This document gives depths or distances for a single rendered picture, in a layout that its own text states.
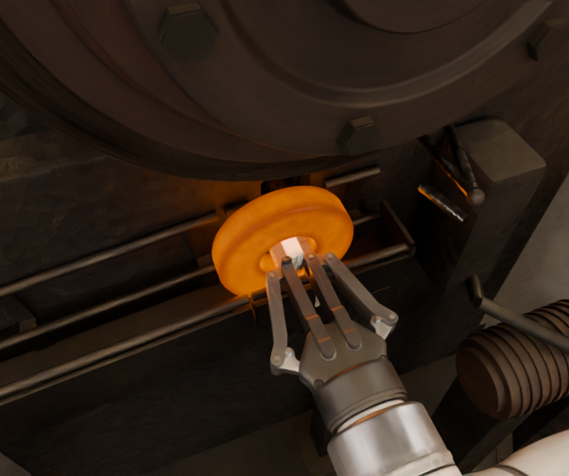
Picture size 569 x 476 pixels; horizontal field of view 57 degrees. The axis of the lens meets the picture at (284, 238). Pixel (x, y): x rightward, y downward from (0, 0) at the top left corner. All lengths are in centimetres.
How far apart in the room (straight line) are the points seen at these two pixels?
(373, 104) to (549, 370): 58
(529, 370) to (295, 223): 43
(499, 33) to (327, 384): 29
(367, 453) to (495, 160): 35
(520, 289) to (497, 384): 79
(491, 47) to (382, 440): 28
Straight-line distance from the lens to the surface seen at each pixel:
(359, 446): 43
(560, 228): 176
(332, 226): 54
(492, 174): 61
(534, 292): 157
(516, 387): 80
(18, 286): 61
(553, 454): 49
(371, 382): 44
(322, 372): 47
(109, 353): 58
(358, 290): 51
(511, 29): 34
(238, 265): 54
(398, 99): 32
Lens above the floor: 120
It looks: 51 degrees down
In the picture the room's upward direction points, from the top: straight up
